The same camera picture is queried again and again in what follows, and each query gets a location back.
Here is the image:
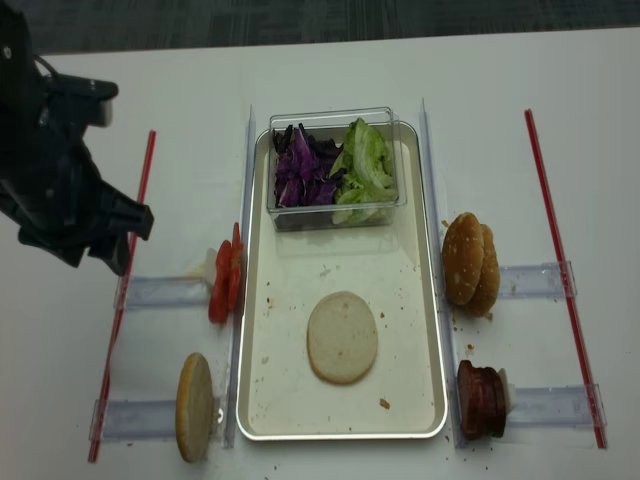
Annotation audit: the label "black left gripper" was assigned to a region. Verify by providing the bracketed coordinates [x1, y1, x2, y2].
[1, 119, 154, 276]

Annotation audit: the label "bun half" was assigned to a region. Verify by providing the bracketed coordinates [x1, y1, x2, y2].
[175, 352, 215, 463]
[306, 291, 379, 385]

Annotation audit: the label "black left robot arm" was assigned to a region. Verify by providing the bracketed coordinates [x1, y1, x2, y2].
[1, 3, 154, 276]

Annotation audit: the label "rear tomato slice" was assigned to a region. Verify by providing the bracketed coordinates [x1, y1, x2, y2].
[228, 222, 244, 309]

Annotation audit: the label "tomato slice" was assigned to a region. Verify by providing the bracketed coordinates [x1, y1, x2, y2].
[208, 240, 235, 324]
[228, 222, 244, 309]

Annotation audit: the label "front tomato slice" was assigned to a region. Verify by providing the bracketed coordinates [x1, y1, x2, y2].
[208, 240, 235, 324]

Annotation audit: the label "green lettuce leaves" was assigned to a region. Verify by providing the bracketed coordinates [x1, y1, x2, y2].
[329, 118, 398, 225]

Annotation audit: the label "front meat patty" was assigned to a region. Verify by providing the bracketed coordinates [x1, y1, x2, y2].
[457, 360, 484, 441]

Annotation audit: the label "meat patty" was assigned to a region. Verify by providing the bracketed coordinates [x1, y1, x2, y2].
[457, 360, 484, 441]
[480, 367, 506, 438]

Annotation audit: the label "rear meat patty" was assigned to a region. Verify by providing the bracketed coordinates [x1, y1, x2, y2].
[480, 367, 506, 438]

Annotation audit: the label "left red strip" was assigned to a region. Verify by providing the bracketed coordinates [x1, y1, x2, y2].
[87, 130, 157, 464]

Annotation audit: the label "red strip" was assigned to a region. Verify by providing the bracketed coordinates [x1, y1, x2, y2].
[524, 109, 608, 450]
[87, 130, 157, 464]

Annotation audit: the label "lower left clear channel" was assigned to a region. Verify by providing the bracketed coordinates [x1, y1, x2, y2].
[89, 400, 176, 442]

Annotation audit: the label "purple cabbage pieces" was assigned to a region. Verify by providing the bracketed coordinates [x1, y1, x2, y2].
[272, 124, 344, 208]

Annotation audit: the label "clear plastic container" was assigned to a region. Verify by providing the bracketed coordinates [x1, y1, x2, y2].
[265, 107, 406, 231]

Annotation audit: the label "cream metal tray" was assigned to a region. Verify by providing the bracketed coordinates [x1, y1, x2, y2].
[236, 123, 448, 441]

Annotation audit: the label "front right bun top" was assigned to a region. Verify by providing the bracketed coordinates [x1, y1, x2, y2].
[442, 212, 484, 305]

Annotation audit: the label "rear right bun top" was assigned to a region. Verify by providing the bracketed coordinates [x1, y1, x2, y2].
[466, 224, 500, 317]

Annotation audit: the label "upper right clear channel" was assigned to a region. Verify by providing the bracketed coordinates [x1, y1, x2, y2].
[498, 261, 577, 299]

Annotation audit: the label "white pusher block right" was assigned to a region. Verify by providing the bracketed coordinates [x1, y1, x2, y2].
[498, 368, 516, 415]

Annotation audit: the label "lower right clear channel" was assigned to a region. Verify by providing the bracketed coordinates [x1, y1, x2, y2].
[506, 384, 608, 428]

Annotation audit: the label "right red strip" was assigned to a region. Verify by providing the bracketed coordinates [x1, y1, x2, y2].
[524, 109, 608, 450]

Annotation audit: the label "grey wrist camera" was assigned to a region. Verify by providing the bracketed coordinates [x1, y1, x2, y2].
[45, 74, 119, 130]

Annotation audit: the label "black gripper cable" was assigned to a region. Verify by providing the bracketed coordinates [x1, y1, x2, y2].
[30, 53, 56, 81]

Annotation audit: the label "right long clear rail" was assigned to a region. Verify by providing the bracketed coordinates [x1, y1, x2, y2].
[419, 99, 466, 450]

